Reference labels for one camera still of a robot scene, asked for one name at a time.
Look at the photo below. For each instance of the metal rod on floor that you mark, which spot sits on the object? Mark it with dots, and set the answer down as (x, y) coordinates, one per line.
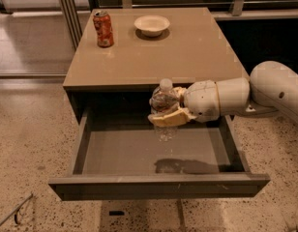
(15, 212)

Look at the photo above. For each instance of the open grey top drawer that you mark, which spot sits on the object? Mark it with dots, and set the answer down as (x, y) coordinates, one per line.
(124, 159)

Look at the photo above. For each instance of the small white bowl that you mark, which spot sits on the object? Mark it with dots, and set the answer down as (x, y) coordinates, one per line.
(151, 25)

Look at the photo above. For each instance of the grey cabinet with glossy top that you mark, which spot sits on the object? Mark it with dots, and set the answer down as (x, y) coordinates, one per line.
(193, 48)

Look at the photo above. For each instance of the orange soda can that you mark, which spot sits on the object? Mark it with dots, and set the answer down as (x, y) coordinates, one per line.
(103, 27)

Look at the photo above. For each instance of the clear plastic water bottle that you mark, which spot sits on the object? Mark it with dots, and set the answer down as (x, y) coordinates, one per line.
(164, 101)

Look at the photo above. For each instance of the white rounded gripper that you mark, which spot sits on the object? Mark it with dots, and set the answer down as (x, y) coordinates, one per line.
(201, 100)

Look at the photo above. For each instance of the metal window frame post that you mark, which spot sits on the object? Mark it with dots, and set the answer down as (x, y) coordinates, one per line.
(69, 12)

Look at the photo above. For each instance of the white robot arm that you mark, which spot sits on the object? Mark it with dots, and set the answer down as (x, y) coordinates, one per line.
(272, 87)

